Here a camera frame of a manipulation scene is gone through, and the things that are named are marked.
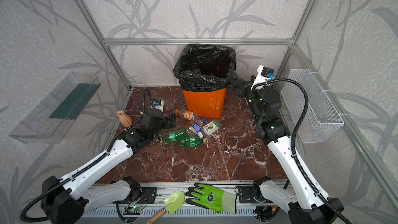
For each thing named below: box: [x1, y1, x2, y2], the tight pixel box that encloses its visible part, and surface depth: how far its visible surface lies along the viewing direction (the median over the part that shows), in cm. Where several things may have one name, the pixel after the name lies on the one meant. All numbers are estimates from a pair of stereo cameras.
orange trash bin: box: [182, 87, 226, 119], surface depth 104 cm
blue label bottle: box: [186, 122, 204, 139], surface depth 95 cm
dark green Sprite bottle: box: [159, 128, 189, 144], surface depth 91 cm
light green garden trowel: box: [146, 190, 186, 224], surface depth 73 cm
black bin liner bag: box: [173, 43, 240, 91], surface depth 88 cm
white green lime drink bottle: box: [202, 120, 221, 136], surface depth 96 cm
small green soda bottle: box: [179, 136, 207, 149], surface depth 89 cm
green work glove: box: [185, 183, 238, 215], surface depth 74 cm
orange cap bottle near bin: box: [175, 108, 194, 121], surface depth 101 cm
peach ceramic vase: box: [116, 110, 133, 128], surface depth 95 cm
